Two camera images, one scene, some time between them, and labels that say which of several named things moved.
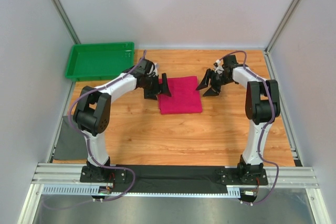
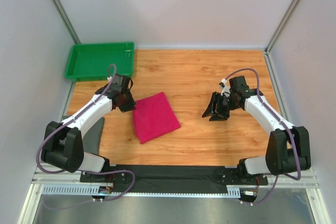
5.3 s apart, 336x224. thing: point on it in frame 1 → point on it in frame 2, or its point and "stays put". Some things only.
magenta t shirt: (185, 97) → (154, 117)
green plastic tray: (98, 61) stays put
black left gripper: (162, 88) → (130, 106)
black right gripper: (204, 83) → (215, 101)
